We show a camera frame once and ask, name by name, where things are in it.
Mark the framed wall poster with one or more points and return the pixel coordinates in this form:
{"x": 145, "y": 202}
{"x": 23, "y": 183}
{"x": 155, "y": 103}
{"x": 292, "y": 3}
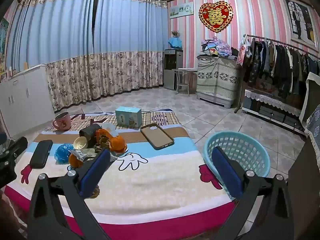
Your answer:
{"x": 300, "y": 22}

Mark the cartoon printed blanket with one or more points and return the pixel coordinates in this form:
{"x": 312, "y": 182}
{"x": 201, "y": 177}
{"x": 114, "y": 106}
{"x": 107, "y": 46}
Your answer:
{"x": 150, "y": 180}

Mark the row of hanging clothes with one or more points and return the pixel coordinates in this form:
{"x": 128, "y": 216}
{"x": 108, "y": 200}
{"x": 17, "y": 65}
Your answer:
{"x": 280, "y": 65}

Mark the small cream bowl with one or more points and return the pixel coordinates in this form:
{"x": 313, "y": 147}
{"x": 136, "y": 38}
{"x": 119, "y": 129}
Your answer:
{"x": 80, "y": 143}

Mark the white plastic wrapper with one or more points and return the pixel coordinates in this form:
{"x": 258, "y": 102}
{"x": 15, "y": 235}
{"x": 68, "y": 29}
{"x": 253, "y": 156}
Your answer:
{"x": 108, "y": 127}

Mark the blue patterned cloth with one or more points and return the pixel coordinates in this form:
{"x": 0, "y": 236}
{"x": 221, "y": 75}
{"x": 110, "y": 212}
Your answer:
{"x": 315, "y": 130}

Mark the red heart wall decoration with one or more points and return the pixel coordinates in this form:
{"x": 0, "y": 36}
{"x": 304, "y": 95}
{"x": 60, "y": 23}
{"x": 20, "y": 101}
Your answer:
{"x": 215, "y": 16}

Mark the grey water dispenser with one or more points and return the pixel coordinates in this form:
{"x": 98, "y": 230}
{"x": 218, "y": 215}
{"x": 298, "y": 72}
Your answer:
{"x": 172, "y": 72}

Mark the white metal stool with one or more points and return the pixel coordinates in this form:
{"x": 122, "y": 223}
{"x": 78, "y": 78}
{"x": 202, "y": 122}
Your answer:
{"x": 185, "y": 70}

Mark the blue floral curtain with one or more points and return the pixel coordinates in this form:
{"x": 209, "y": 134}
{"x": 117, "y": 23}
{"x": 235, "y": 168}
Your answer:
{"x": 50, "y": 42}
{"x": 130, "y": 42}

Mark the blue plastic bag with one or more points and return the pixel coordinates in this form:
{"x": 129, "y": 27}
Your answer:
{"x": 63, "y": 152}

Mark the light blue plastic basket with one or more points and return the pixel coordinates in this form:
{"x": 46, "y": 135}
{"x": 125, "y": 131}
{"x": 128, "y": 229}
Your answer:
{"x": 240, "y": 145}

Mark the pink mug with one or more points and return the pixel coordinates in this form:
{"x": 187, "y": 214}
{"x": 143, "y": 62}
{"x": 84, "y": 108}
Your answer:
{"x": 63, "y": 123}

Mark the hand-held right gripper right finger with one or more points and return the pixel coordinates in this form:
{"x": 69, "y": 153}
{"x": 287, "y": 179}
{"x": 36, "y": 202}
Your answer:
{"x": 227, "y": 175}

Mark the low metal shelf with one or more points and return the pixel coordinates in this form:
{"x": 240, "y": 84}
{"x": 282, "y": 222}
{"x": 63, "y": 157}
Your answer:
{"x": 272, "y": 116}

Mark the white cabinet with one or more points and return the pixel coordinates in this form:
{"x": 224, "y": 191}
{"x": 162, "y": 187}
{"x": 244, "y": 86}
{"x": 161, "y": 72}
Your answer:
{"x": 25, "y": 97}

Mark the pink hanging bag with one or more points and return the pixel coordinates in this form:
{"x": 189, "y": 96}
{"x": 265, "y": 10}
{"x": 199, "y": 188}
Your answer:
{"x": 242, "y": 55}

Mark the orange peel piece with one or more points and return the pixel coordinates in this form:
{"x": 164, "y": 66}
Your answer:
{"x": 75, "y": 161}

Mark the crumpled printed wrapper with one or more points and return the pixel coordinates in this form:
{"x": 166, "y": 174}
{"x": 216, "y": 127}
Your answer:
{"x": 85, "y": 153}

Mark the landscape wall picture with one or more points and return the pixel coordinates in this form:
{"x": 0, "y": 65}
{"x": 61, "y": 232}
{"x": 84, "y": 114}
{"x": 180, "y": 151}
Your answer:
{"x": 181, "y": 10}

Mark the teal wall poster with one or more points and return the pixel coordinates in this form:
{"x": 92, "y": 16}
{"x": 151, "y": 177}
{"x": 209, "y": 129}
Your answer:
{"x": 3, "y": 37}

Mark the brown phone case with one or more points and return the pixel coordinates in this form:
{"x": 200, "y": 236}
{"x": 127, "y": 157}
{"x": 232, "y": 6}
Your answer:
{"x": 156, "y": 136}

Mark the black rectangular case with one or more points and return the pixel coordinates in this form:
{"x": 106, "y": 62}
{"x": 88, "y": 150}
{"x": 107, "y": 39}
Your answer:
{"x": 41, "y": 153}

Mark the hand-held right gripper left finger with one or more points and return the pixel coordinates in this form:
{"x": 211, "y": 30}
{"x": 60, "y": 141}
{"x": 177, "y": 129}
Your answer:
{"x": 96, "y": 172}

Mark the white lace cloth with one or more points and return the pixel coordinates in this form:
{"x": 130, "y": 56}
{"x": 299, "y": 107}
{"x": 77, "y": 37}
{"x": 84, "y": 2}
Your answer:
{"x": 265, "y": 98}

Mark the orange plastic wrapped item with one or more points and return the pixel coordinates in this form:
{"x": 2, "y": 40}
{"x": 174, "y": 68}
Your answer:
{"x": 102, "y": 135}

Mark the pile of clothes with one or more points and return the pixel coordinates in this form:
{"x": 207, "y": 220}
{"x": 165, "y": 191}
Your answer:
{"x": 217, "y": 47}

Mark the cloth covered cabinet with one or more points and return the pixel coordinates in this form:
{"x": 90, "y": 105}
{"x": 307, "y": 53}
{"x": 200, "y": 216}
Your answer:
{"x": 215, "y": 80}

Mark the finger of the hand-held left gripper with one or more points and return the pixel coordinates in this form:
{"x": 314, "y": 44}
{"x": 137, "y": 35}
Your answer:
{"x": 15, "y": 146}

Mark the dried flower bunch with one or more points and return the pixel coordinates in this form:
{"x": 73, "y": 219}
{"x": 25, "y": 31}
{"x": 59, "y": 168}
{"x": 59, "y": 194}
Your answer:
{"x": 175, "y": 33}

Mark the teal cardboard box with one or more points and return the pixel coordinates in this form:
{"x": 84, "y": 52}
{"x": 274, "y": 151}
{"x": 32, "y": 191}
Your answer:
{"x": 127, "y": 117}

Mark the metal clothes rack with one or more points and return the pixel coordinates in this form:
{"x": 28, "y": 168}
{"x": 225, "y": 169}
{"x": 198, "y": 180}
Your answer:
{"x": 240, "y": 97}

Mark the tangerine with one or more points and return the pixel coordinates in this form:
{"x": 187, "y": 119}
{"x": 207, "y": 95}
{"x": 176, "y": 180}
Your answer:
{"x": 118, "y": 143}

